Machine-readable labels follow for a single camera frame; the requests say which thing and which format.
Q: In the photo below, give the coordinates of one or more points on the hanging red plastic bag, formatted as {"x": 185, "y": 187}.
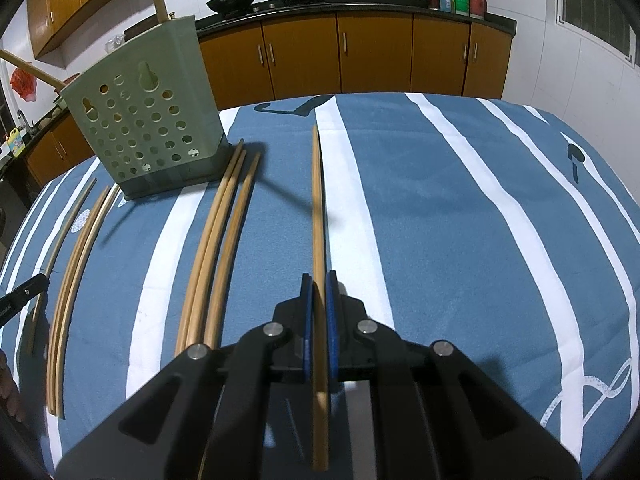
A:
{"x": 22, "y": 84}

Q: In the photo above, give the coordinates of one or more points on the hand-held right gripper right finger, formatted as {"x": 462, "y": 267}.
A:
{"x": 332, "y": 325}

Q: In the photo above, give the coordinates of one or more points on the barred window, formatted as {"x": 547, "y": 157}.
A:
{"x": 595, "y": 5}

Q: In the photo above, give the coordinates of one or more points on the green perforated utensil holder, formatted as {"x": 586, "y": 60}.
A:
{"x": 205, "y": 110}

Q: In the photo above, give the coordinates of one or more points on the metal faucet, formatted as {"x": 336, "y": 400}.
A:
{"x": 22, "y": 117}

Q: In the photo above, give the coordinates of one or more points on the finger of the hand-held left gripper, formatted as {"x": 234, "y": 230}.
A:
{"x": 22, "y": 297}

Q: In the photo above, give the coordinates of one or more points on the blue white striped tablecloth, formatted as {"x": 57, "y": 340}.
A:
{"x": 450, "y": 235}

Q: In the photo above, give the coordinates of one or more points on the yellow detergent bottle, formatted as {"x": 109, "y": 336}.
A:
{"x": 16, "y": 142}

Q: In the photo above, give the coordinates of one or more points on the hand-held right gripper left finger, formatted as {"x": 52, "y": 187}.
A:
{"x": 306, "y": 325}

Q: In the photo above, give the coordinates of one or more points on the gas stove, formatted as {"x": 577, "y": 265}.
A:
{"x": 300, "y": 5}

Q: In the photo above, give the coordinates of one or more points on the person's left hand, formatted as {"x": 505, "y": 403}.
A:
{"x": 10, "y": 385}

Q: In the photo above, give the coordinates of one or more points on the black kitchen countertop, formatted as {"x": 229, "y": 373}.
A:
{"x": 380, "y": 7}

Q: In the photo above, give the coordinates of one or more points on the wooden lower cabinets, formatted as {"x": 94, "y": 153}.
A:
{"x": 375, "y": 55}

